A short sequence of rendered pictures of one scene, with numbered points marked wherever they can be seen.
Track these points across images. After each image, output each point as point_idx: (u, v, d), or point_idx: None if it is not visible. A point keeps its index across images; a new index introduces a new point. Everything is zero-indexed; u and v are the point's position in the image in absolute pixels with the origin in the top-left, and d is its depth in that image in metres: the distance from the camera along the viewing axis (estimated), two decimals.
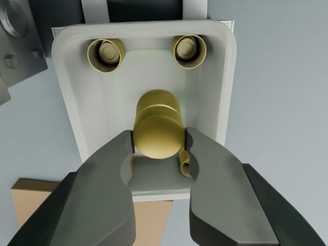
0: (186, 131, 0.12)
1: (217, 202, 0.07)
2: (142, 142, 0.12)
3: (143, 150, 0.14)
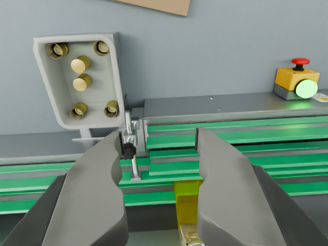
0: (197, 131, 0.12)
1: (226, 203, 0.07)
2: None
3: None
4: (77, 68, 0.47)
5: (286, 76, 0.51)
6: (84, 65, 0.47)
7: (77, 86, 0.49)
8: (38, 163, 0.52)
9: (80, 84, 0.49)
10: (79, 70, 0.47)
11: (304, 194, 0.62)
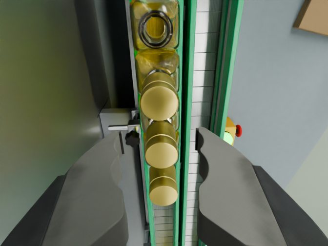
0: (197, 131, 0.12)
1: (226, 203, 0.07)
2: (172, 153, 0.20)
3: (172, 141, 0.20)
4: None
5: (230, 123, 0.60)
6: None
7: (151, 108, 0.17)
8: None
9: (161, 102, 0.17)
10: None
11: None
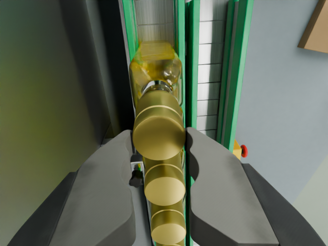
0: (186, 131, 0.12)
1: (217, 202, 0.07)
2: (179, 232, 0.18)
3: (179, 219, 0.19)
4: (154, 146, 0.12)
5: (235, 145, 0.58)
6: (183, 137, 0.12)
7: (156, 196, 0.16)
8: None
9: (167, 190, 0.16)
10: (162, 151, 0.13)
11: None
